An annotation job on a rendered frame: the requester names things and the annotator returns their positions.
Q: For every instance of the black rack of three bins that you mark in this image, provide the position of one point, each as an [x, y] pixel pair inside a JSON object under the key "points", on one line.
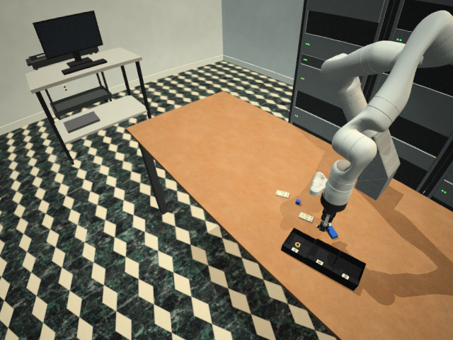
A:
{"points": [[346, 270]]}

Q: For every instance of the blue and white eraser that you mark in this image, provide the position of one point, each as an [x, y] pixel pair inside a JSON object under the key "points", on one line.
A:
{"points": [[332, 233]]}

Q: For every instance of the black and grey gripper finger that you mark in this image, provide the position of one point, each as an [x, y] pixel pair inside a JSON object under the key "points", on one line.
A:
{"points": [[324, 225]]}

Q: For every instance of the cream domino tile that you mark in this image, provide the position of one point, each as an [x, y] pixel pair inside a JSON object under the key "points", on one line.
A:
{"points": [[282, 194], [306, 217]]}

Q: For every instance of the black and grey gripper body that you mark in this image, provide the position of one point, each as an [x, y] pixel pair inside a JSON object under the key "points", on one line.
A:
{"points": [[331, 209]]}

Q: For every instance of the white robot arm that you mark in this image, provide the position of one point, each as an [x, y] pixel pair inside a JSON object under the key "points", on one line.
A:
{"points": [[429, 45]]}

